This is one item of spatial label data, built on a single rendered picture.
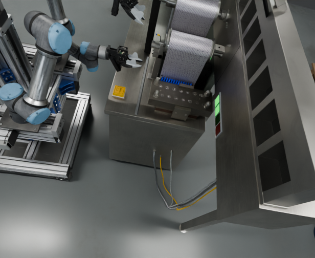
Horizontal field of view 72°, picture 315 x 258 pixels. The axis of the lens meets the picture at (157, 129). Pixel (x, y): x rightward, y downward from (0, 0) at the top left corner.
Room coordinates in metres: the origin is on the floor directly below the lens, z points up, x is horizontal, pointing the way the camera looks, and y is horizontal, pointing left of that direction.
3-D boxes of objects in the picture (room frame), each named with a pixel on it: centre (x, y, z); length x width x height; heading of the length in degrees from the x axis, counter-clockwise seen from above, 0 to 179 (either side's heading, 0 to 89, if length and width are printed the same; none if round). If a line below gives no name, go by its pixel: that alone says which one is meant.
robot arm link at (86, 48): (0.92, 0.54, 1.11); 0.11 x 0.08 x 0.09; 101
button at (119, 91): (0.86, 0.32, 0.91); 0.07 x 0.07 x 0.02; 11
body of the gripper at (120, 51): (0.95, 0.38, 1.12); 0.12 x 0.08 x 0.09; 101
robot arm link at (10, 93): (0.51, 0.78, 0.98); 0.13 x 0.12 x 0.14; 74
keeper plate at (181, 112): (0.83, -0.10, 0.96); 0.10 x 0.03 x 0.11; 101
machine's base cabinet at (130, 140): (1.99, 0.26, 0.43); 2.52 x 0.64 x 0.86; 11
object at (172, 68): (1.03, -0.01, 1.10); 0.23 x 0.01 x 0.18; 101
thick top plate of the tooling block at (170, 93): (0.92, -0.07, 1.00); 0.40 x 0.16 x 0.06; 101
